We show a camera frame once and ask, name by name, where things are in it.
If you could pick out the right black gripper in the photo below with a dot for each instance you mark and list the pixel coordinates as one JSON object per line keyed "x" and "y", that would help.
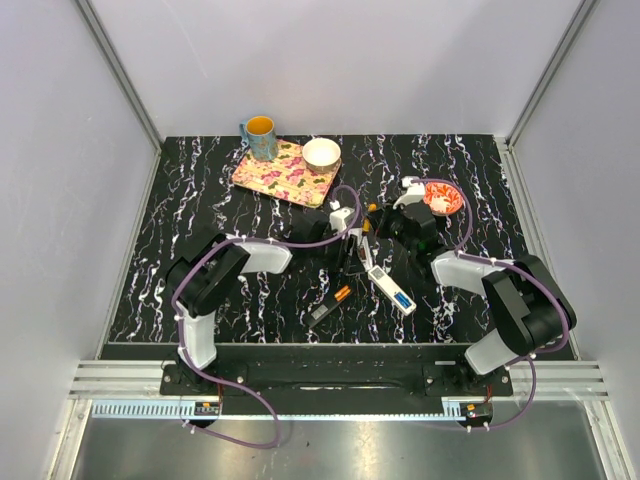
{"x": 382, "y": 228}

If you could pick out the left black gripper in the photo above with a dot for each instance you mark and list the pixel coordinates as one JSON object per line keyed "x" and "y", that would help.
{"x": 351, "y": 262}

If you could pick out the white remote dark batteries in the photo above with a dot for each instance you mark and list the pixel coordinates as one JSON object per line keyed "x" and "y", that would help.
{"x": 361, "y": 248}

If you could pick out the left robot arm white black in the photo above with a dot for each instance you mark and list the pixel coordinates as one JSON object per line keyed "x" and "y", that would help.
{"x": 207, "y": 268}

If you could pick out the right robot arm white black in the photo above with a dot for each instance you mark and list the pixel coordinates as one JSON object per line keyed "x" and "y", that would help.
{"x": 529, "y": 310}

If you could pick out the black remote orange batteries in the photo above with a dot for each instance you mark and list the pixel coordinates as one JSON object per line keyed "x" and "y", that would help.
{"x": 315, "y": 316}

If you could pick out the white remote blue batteries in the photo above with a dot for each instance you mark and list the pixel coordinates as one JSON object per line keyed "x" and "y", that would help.
{"x": 389, "y": 288}

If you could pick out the left orange battery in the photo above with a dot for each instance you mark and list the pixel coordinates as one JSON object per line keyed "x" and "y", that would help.
{"x": 342, "y": 293}

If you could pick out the orange battery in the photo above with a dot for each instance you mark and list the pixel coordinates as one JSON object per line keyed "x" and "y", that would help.
{"x": 342, "y": 293}
{"x": 345, "y": 296}

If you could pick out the right orange battery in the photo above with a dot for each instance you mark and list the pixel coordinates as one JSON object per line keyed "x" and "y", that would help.
{"x": 345, "y": 296}

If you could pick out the red patterned small dish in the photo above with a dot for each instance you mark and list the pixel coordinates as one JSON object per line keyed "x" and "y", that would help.
{"x": 443, "y": 199}

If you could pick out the blue battery pair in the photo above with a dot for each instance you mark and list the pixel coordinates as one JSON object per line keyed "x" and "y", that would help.
{"x": 403, "y": 300}

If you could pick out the pink floral tray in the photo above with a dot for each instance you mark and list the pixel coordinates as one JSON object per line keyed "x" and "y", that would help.
{"x": 287, "y": 177}

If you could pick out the white ceramic bowl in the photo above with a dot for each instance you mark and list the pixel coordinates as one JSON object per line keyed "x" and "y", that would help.
{"x": 321, "y": 155}

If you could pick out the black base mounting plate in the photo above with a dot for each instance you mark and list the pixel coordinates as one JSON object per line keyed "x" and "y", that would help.
{"x": 327, "y": 380}

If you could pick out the blue floral mug orange inside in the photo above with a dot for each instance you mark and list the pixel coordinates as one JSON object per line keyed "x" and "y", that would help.
{"x": 259, "y": 134}

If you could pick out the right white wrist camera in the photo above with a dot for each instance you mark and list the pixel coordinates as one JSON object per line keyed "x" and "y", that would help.
{"x": 413, "y": 191}

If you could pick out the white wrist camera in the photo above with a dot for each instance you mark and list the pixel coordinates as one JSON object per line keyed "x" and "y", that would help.
{"x": 413, "y": 191}
{"x": 340, "y": 217}

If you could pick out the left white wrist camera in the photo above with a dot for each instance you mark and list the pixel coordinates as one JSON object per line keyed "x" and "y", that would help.
{"x": 340, "y": 217}

